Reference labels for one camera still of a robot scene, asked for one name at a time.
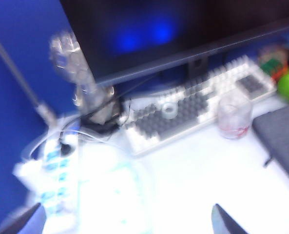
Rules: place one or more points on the white power strip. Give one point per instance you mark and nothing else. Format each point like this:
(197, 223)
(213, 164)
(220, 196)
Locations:
(54, 170)

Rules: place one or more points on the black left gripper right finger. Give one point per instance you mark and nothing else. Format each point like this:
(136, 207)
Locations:
(223, 223)

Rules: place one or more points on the black power plug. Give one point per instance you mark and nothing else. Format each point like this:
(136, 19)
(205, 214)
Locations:
(66, 148)

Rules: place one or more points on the black computer monitor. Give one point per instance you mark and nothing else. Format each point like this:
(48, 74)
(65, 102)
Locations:
(159, 24)

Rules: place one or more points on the clear cup with red bow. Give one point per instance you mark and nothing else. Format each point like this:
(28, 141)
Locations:
(234, 114)

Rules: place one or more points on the white and gray keyboard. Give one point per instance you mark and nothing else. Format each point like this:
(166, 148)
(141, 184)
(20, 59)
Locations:
(183, 109)

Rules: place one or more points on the colourful puzzle cube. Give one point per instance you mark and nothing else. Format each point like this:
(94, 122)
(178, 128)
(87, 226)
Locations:
(272, 65)

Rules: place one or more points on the clear tape roll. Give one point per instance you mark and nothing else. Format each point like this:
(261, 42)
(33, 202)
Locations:
(169, 116)

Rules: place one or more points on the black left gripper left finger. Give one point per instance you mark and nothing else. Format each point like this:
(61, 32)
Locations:
(27, 221)

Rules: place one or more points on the silver faceted figurine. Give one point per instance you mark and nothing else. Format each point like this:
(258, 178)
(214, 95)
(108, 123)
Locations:
(68, 53)

